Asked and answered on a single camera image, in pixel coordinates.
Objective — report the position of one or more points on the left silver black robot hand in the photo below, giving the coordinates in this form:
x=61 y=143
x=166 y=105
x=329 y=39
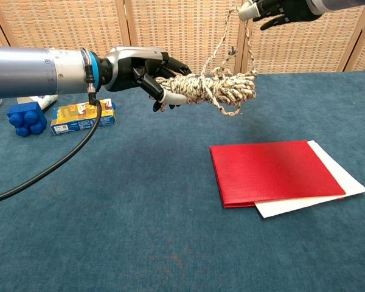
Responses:
x=124 y=70

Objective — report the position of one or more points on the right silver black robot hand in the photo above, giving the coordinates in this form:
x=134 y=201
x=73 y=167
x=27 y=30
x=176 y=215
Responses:
x=292 y=10

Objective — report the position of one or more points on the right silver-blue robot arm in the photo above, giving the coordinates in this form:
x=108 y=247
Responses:
x=343 y=3

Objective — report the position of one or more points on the woven wooden folding screen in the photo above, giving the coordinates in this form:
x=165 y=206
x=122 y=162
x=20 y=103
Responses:
x=79 y=24

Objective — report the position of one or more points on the orange blue carton box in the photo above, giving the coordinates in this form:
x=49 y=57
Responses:
x=73 y=118

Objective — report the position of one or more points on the white paper cup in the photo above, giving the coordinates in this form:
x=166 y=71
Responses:
x=47 y=100

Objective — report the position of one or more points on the blue toy building block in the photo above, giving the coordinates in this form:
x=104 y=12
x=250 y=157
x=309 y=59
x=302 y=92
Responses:
x=25 y=120

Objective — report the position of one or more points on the blue carpet table cover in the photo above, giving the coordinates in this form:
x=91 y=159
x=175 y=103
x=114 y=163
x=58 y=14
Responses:
x=140 y=231

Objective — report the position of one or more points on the red folder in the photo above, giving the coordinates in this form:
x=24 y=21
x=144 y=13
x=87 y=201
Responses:
x=273 y=173

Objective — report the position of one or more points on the white paper sheet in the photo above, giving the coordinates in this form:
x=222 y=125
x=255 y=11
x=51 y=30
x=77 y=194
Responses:
x=346 y=179

